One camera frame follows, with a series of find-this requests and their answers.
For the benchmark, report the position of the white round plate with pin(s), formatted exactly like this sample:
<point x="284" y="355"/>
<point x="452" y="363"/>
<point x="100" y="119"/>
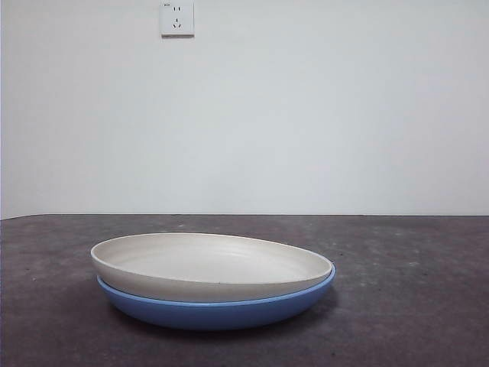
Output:
<point x="191" y="260"/>

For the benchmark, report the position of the blue round plate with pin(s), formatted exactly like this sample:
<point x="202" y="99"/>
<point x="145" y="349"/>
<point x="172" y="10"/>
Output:
<point x="210" y="316"/>

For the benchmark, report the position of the white wall socket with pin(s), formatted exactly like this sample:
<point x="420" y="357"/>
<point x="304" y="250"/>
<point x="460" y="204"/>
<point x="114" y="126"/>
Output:
<point x="177" y="20"/>

